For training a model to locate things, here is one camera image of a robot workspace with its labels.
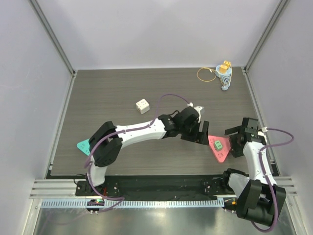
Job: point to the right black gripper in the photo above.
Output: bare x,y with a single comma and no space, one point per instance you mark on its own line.
237,141

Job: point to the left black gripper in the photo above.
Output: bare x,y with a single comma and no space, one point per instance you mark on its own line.
199,137

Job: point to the green cube plug adapter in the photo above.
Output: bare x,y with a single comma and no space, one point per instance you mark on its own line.
218,145

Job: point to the pink triangular power socket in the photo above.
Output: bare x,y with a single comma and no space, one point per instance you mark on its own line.
220,155

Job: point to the white cube plug adapter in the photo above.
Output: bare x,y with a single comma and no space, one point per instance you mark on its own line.
142,106

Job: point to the teal triangular power socket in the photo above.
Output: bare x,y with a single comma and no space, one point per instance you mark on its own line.
84,146

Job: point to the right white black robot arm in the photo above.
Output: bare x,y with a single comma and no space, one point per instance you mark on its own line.
258,199

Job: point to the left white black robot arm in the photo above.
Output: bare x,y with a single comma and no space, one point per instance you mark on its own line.
106,143

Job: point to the yellow connector block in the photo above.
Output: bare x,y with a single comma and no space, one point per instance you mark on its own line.
224,66

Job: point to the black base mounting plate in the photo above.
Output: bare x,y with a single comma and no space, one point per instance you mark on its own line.
119,185

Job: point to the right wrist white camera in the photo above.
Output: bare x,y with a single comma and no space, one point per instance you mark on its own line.
262,132

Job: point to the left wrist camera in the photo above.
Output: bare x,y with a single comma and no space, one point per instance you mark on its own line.
199,109

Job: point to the light blue cable holder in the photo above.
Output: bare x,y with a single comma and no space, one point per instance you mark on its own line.
225,79

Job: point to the slotted cable duct strip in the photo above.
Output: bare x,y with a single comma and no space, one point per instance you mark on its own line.
97,203

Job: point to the aluminium frame rail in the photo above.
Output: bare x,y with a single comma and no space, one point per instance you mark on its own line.
53,188

